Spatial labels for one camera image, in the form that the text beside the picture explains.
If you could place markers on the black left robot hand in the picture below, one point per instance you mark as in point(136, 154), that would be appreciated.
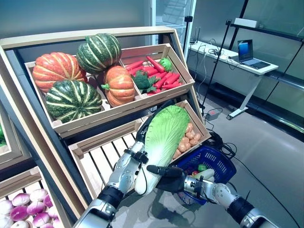
point(142, 133)

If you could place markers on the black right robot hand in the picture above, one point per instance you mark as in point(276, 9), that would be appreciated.
point(173, 180)

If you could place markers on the green napa cabbage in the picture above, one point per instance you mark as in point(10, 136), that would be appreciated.
point(166, 137)
point(205, 173)

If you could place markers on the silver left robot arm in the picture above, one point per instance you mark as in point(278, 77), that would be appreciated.
point(126, 171)

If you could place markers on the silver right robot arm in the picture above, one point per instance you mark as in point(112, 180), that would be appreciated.
point(221, 190)

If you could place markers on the blue plastic shopping basket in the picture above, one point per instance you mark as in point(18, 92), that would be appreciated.
point(228, 164)

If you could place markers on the green bell pepper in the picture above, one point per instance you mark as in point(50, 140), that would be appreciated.
point(202, 168)

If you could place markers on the brown potato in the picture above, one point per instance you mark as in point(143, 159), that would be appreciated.
point(190, 127)
point(198, 136)
point(193, 142)
point(183, 147)
point(190, 135)
point(185, 141)

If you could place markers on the red carrot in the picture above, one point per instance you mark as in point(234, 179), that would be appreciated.
point(172, 86)
point(163, 80)
point(172, 78)
point(154, 92)
point(155, 64)
point(136, 71)
point(135, 65)
point(150, 70)

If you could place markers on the wooden carrot crate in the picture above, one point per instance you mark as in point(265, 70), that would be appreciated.
point(166, 95)

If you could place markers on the wooden pumpkin crate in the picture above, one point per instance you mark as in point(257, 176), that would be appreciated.
point(95, 118)

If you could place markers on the dark green broccoli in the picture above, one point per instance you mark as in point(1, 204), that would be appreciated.
point(143, 82)

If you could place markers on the small orange pumpkin green stem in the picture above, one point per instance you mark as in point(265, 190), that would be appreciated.
point(120, 86)

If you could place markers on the wooden potato crate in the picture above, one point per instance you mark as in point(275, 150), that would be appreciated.
point(197, 122)

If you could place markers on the grey power adapter red button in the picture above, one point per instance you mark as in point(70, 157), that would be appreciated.
point(212, 114)

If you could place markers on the green striped pumpkin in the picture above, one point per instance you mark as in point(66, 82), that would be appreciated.
point(98, 53)
point(73, 101)

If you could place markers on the black tripod pole stand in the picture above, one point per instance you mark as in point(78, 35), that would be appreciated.
point(215, 65)

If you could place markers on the black router with antennas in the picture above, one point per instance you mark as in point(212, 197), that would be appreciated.
point(192, 42)

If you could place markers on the large orange pumpkin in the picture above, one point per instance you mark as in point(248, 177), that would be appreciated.
point(57, 71)

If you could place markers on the white desk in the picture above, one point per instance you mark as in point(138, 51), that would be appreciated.
point(218, 59)

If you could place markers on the plain wooden crate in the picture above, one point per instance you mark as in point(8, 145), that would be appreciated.
point(14, 156)

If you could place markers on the grey laptop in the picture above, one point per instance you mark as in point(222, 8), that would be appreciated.
point(245, 50)

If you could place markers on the wooden turnip crate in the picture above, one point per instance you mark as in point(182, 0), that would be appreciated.
point(19, 183)

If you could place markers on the dark green vegetable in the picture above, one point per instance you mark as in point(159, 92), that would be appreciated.
point(2, 135)

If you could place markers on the white flat box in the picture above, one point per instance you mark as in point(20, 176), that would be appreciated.
point(245, 22)

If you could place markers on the wooden display stand dark frame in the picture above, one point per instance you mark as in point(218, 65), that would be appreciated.
point(71, 38)

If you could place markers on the black camera stand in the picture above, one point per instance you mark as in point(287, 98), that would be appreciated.
point(188, 19)

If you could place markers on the black wall shelf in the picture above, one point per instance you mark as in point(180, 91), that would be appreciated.
point(273, 33)

